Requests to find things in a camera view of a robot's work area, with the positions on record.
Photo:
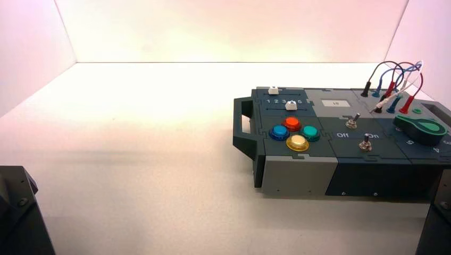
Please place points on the green round push button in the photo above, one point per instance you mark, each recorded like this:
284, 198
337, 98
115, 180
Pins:
310, 132

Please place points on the green rotary dial knob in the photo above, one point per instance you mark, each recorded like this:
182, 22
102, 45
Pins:
421, 129

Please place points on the yellow round push button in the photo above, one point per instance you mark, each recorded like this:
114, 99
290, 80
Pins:
297, 142

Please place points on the white slider knob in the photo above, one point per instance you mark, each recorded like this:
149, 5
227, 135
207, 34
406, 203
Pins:
291, 105
273, 90

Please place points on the white label display window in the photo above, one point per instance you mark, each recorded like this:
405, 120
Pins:
335, 103

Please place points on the blue round push button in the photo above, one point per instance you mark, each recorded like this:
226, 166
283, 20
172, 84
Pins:
279, 132

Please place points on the metal toggle switch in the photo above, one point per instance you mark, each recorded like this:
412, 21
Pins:
352, 121
365, 143

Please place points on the red round push button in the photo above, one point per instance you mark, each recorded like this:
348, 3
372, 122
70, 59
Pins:
291, 123

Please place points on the dark grey control panel box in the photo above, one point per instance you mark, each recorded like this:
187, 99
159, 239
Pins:
299, 169

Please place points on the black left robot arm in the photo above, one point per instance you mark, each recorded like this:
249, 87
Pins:
21, 218

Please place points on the small green round button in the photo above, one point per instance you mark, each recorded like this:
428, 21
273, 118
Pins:
417, 111

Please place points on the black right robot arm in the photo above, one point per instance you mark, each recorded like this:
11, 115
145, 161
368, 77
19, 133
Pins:
437, 221

